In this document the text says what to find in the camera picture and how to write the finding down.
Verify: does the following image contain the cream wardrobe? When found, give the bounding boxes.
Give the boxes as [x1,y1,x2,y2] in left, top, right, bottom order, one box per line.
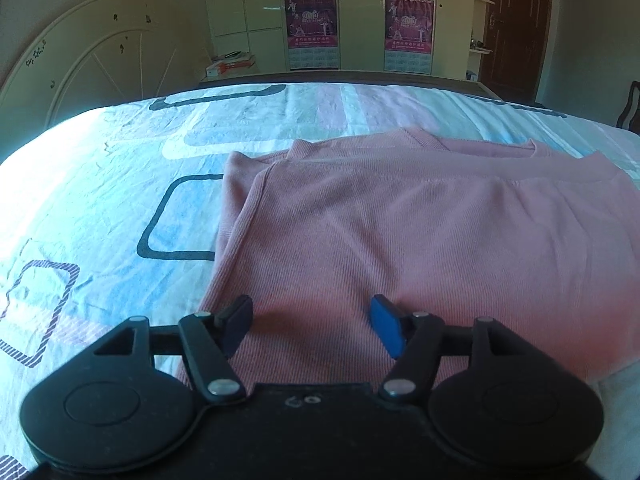
[200,0,488,76]

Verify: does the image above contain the brown wooden door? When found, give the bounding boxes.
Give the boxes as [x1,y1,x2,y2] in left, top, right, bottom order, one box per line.
[479,0,555,103]

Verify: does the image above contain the pink sweatshirt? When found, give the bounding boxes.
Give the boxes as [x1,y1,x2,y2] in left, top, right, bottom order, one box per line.
[175,127,640,396]

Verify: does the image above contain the pink wall poster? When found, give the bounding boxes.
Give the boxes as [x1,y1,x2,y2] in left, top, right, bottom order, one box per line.
[284,0,341,72]
[384,0,434,73]

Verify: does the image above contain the printed bed sheet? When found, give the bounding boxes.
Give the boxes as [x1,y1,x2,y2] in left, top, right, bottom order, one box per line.
[0,82,640,480]

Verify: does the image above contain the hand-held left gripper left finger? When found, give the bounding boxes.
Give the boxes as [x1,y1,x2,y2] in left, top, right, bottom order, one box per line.
[90,295,253,405]

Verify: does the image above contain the white corner shelf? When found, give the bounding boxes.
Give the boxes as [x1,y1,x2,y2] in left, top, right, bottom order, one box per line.
[467,0,496,83]

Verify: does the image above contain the cream round headboard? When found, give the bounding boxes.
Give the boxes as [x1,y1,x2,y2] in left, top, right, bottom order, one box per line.
[0,0,211,131]

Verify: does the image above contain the red and white box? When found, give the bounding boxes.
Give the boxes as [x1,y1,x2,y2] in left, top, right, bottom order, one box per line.
[205,50,258,78]

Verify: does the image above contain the dark wooden chair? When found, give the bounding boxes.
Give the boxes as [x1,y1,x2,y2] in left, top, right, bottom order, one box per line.
[616,80,640,133]

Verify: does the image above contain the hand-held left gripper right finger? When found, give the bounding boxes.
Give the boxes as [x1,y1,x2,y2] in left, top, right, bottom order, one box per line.
[371,294,531,403]

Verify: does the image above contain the wooden bed frame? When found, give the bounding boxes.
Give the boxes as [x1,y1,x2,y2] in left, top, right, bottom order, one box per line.
[199,71,498,96]

